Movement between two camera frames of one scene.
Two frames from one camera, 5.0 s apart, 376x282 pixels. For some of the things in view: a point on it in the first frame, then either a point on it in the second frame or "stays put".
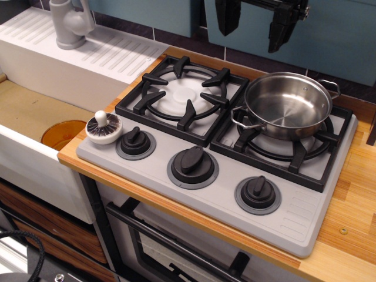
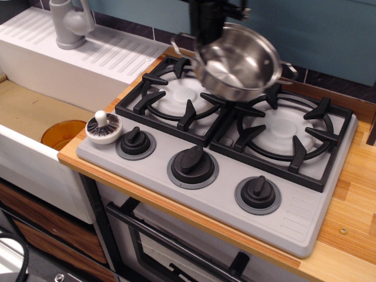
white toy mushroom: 103,128 stays put
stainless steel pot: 290,106 -> 247,64
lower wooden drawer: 69,252 stays put
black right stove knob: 258,195 stays put
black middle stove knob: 192,169 stays put
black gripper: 287,13 -> 207,16
